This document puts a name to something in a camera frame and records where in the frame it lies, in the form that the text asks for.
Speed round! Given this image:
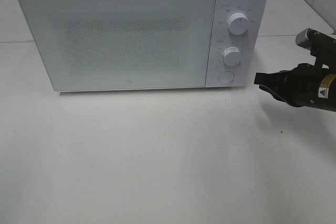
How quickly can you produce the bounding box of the white microwave door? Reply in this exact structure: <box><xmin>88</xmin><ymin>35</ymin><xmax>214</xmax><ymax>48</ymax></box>
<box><xmin>18</xmin><ymin>0</ymin><xmax>215</xmax><ymax>92</ymax></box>

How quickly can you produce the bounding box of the upper white power knob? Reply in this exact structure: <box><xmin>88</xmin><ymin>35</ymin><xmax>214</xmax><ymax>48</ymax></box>
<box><xmin>227</xmin><ymin>11</ymin><xmax>249</xmax><ymax>35</ymax></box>

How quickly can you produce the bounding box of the round white door button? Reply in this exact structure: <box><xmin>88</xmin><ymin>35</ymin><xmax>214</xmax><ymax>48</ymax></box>
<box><xmin>218</xmin><ymin>71</ymin><xmax>235</xmax><ymax>84</ymax></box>

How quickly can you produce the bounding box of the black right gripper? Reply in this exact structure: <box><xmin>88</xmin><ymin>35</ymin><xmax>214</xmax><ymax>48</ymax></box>
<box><xmin>254</xmin><ymin>63</ymin><xmax>335</xmax><ymax>112</ymax></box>

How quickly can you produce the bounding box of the white timer knob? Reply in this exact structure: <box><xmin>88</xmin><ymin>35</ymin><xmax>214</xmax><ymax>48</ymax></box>
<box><xmin>222</xmin><ymin>47</ymin><xmax>242</xmax><ymax>67</ymax></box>

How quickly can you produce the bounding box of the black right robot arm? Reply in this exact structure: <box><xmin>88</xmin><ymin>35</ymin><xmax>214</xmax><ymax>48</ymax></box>
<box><xmin>254</xmin><ymin>28</ymin><xmax>335</xmax><ymax>112</ymax></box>

